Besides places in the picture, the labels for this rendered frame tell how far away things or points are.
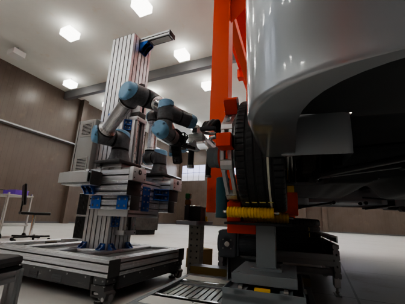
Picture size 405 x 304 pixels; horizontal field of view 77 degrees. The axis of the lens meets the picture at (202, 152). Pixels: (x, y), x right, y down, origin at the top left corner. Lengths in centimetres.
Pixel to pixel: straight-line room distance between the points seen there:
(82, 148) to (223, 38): 158
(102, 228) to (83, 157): 59
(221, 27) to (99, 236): 209
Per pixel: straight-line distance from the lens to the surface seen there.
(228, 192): 141
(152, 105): 154
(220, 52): 250
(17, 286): 99
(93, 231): 210
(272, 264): 147
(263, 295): 130
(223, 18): 274
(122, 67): 240
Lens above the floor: 46
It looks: 15 degrees up
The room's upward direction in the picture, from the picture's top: 3 degrees clockwise
